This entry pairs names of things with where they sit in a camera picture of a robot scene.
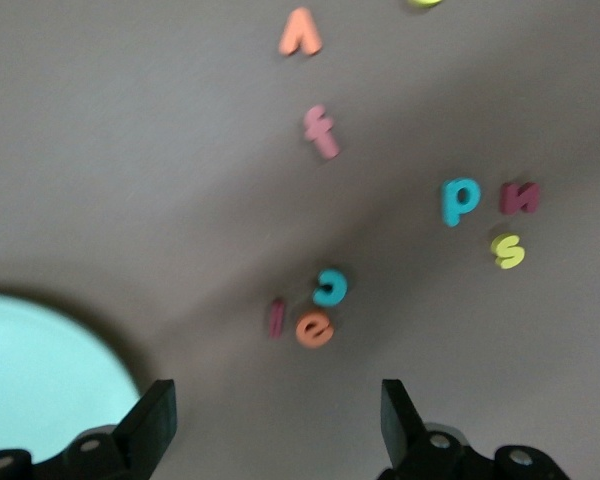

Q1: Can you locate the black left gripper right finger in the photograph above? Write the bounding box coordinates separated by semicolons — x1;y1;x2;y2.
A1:
377;378;569;480

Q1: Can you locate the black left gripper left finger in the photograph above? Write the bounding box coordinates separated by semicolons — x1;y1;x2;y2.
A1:
0;378;177;480

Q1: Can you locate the orange foam letter e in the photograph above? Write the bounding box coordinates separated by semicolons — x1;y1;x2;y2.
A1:
294;307;336;349

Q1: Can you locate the teal foam letter c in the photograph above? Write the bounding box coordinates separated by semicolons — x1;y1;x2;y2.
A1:
312;268;350;307

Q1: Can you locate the maroon foam letter l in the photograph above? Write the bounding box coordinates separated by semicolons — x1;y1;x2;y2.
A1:
268;297;286;340

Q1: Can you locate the pale green plate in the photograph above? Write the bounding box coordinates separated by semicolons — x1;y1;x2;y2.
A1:
0;290;144;456

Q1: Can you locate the yellow foam letter s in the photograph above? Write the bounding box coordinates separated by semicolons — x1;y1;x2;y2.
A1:
489;233;527;270

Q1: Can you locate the teal foam letter p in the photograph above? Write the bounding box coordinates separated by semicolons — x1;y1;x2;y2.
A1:
439;177;483;229

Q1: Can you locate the maroon foam letter n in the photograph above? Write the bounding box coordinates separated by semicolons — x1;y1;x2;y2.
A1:
498;182;541;216

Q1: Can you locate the brown paper table cover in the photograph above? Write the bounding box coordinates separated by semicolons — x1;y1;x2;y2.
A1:
0;0;600;480

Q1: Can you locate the pink red foam letter f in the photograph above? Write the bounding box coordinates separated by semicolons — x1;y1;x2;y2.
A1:
302;103;341;160

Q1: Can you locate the orange foam letter v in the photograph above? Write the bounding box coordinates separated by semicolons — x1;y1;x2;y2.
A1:
278;5;324;57

